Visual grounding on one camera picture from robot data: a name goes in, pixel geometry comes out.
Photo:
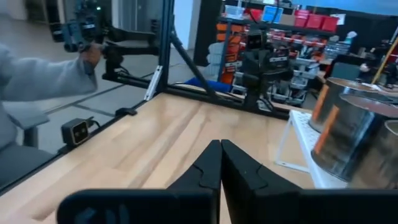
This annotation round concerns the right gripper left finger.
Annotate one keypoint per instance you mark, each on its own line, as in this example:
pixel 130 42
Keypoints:
pixel 205 174

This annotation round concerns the white frame bracket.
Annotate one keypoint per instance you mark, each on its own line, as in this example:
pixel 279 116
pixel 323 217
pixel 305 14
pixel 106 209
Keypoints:
pixel 154 82

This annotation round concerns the person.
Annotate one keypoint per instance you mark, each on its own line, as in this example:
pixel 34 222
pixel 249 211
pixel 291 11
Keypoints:
pixel 46 81

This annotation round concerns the red storage bin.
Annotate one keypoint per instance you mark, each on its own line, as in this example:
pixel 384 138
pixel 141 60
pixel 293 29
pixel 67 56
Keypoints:
pixel 301 18
pixel 329 24
pixel 314 21

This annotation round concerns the silver candle tin orange label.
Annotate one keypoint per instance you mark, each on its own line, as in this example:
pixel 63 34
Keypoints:
pixel 382 168
pixel 351 140
pixel 339 93

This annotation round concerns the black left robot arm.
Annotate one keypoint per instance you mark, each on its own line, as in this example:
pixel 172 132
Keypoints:
pixel 264 68

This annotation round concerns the grey office chair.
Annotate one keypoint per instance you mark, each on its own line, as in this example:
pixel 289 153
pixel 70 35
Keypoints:
pixel 18 161

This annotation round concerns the blue cloth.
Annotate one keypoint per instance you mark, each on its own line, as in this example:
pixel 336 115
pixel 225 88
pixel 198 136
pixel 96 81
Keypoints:
pixel 208 84

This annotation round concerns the yellow slanted rod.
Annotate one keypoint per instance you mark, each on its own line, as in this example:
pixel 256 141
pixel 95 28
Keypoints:
pixel 385 59

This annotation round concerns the white perforated metal rack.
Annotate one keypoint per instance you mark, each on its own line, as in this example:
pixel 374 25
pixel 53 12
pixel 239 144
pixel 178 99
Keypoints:
pixel 303 130

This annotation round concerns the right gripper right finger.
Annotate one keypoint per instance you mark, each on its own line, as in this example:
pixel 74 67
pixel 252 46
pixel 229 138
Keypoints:
pixel 242 177

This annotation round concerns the storage shelf unit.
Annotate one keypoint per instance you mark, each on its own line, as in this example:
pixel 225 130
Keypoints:
pixel 289 28

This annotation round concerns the clear plastic box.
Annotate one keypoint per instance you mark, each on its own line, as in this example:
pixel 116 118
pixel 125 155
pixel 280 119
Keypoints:
pixel 234 12

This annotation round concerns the small black table camera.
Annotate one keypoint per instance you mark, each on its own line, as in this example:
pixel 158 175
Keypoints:
pixel 76 132

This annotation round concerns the person's hand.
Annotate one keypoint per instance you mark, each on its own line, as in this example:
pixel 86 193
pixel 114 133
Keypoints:
pixel 91 54

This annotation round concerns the blue storage bin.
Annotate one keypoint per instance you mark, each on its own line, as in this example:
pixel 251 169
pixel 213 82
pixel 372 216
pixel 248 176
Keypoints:
pixel 272 14

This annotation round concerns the black aluminium table frame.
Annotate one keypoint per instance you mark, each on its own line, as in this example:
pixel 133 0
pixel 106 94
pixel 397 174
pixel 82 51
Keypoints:
pixel 166 46

